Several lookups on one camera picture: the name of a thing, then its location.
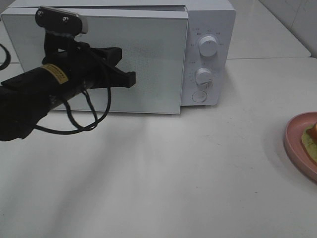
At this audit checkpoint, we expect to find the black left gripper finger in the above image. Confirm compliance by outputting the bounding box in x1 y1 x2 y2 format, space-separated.
91 47 122 66
99 67 136 88

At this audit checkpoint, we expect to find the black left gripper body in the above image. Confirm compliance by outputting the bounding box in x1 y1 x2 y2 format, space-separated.
42 41 109 89

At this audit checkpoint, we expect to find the white microwave door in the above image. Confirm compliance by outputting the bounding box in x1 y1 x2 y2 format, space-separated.
1 6 188 114

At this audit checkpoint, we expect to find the round white door button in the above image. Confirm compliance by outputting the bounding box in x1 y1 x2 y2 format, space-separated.
192 90 207 103

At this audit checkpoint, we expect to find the white microwave knob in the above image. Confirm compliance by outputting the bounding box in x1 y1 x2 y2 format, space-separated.
195 68 212 85
198 35 218 57

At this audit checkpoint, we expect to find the pink round plate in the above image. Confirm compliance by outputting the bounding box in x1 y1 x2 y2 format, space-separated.
283 112 317 183

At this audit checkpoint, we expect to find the sandwich with white bread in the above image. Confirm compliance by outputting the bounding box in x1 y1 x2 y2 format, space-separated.
301 123 317 163

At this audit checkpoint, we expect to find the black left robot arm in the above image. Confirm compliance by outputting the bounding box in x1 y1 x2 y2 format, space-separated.
0 41 136 141

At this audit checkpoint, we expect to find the white microwave oven body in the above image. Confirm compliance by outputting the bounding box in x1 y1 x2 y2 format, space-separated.
8 0 236 108

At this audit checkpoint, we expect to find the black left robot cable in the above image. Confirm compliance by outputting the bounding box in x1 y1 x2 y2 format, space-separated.
0 43 112 134

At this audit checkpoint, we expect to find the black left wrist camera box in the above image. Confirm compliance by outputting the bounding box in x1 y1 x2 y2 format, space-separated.
35 6 88 37

